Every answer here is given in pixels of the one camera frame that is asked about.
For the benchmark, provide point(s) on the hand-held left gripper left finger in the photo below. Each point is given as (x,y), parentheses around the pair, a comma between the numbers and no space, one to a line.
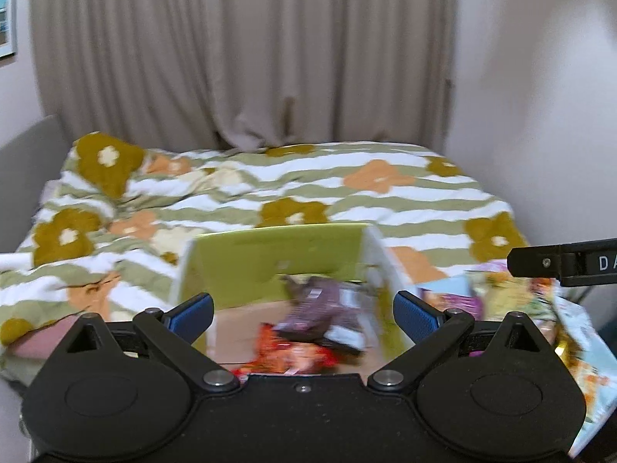
(194,317)

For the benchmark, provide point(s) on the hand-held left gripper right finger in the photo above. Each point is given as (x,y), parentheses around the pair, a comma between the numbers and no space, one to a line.
(413,317)

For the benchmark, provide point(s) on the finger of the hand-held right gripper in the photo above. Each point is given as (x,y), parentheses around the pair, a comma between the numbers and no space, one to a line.
(532,261)

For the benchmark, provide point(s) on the green and white box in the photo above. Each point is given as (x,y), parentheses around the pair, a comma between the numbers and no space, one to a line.
(270,255)

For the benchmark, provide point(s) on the yellow green snack packet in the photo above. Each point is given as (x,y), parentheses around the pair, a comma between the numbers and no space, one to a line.
(511,294)

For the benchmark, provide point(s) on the purple chip packet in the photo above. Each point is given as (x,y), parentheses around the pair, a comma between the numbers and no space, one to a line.
(450,299)

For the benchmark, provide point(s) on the dark purple snack packet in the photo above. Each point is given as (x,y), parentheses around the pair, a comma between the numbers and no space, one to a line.
(323,311)

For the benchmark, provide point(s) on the gold wrapper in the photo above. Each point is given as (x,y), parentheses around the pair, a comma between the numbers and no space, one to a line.
(566,353)

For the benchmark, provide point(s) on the orange red snack packet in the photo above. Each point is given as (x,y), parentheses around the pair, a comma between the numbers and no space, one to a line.
(284,354)

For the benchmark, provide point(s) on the floral striped blanket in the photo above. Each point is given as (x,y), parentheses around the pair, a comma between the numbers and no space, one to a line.
(241,188)

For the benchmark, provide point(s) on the pink cloth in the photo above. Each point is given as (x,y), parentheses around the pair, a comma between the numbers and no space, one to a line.
(36,346)

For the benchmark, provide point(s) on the grey upholstered headboard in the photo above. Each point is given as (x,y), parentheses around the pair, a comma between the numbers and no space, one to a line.
(29,178)

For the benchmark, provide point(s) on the beige curtain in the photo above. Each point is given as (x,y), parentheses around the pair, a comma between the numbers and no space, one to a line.
(241,53)

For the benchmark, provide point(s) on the framed wall poster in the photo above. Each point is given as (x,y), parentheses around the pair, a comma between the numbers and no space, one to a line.
(6,14)

